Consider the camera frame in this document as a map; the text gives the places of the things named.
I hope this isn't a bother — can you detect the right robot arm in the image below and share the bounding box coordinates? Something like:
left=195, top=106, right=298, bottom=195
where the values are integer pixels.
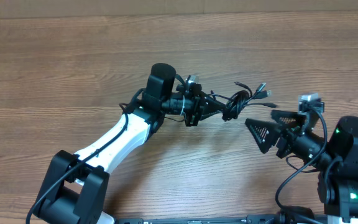
left=245, top=108, right=358, bottom=223

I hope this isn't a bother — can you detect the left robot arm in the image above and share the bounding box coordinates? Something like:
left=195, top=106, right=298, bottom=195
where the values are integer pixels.
left=25, top=63, right=226, bottom=224

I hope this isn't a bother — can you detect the black cable bundle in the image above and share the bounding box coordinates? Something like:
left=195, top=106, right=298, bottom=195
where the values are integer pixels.
left=209, top=81, right=278, bottom=122

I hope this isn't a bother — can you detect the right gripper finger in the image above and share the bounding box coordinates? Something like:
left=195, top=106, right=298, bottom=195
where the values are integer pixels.
left=245, top=118, right=281, bottom=154
left=270, top=110, right=305, bottom=128

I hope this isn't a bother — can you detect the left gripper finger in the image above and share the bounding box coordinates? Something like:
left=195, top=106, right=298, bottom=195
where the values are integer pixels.
left=202, top=93, right=226, bottom=112
left=200, top=110, right=222, bottom=121

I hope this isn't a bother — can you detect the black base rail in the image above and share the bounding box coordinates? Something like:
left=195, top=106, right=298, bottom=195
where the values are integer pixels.
left=116, top=214, right=278, bottom=224

